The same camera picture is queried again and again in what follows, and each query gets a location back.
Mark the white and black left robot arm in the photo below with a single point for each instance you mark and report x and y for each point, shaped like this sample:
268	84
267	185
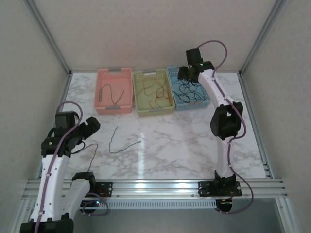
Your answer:
57	184

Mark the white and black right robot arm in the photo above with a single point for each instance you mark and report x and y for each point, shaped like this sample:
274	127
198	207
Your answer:
223	157

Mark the blue plastic basket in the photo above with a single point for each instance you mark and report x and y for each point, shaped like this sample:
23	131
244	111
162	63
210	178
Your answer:
184	107

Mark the pink plastic basket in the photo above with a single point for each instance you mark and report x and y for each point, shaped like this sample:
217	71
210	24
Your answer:
116	80

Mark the green plastic basket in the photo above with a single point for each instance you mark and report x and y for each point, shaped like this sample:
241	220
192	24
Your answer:
142	103

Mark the black controller board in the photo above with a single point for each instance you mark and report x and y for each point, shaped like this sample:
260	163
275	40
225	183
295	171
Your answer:
224	206
93	204

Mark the aluminium side rail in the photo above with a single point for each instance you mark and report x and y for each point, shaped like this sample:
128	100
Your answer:
67	82
243	85

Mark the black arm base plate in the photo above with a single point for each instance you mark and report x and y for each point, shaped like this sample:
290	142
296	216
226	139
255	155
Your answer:
206	190
104	191

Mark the aluminium frame post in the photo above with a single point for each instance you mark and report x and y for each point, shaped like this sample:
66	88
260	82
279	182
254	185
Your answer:
49	36
262	36

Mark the aluminium mounting rail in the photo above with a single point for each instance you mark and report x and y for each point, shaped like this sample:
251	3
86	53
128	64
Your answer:
155	189

